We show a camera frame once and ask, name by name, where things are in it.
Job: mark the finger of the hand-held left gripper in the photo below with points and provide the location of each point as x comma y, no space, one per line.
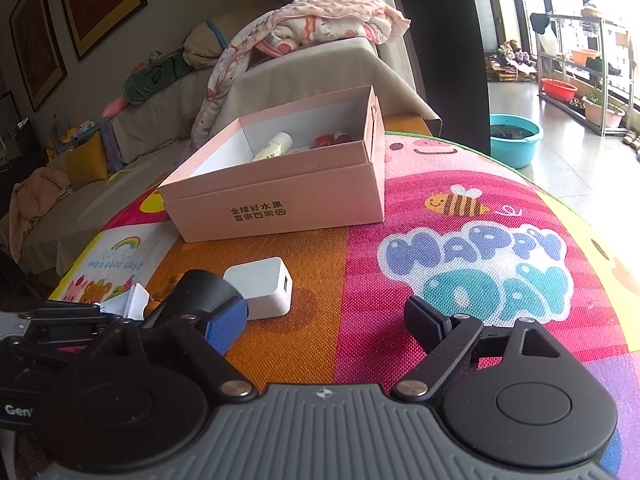
65,316

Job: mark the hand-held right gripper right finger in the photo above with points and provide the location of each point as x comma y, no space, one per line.
424,321

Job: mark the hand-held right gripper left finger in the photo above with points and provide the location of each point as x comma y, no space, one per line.
227,322

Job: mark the black rounded case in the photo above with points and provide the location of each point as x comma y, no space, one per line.
205,290

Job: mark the white charger plug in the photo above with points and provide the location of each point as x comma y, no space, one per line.
260,287

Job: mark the pink cardboard box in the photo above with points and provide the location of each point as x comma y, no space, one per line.
280,195

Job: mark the small white plastic piece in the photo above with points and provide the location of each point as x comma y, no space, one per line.
131,302

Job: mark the colourful cartoon play mat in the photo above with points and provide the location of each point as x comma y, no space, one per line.
450,240

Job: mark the peach blanket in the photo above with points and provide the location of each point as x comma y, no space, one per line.
40,205

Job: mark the yellow cushion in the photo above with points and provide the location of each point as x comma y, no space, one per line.
86,167

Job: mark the blue picture book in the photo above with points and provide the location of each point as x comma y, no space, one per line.
107,142

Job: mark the cream printed tube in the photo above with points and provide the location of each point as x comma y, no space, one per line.
272,147

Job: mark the beige covered sofa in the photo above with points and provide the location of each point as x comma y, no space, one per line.
145,135

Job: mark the teal plastic basin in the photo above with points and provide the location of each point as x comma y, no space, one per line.
515,145

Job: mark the green plush toy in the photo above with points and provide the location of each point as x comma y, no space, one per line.
150,77

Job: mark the red plastic basin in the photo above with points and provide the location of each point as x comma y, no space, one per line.
559,90

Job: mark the white planter box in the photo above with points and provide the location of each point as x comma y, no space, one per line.
602,112

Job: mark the black pillar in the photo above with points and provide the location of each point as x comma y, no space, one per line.
435,45

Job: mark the pile of shoes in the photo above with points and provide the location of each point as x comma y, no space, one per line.
515,60

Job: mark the dark framed picture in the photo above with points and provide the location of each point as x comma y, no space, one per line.
37,40

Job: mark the orange plastic basin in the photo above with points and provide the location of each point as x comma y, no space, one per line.
584,57

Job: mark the pink printed blanket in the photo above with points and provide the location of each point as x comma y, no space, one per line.
300,20

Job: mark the yellow bordered framed picture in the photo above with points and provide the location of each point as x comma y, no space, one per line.
100,2

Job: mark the metal shelf rack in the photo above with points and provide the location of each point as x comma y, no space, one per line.
607,60

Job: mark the black cloth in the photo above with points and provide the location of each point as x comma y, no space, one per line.
541,22

